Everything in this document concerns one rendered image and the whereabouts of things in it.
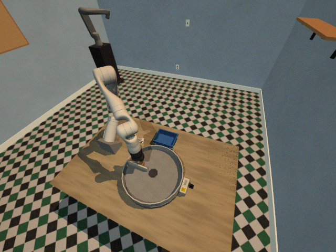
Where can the blue tray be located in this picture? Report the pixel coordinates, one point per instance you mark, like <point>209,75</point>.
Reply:
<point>165,138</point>

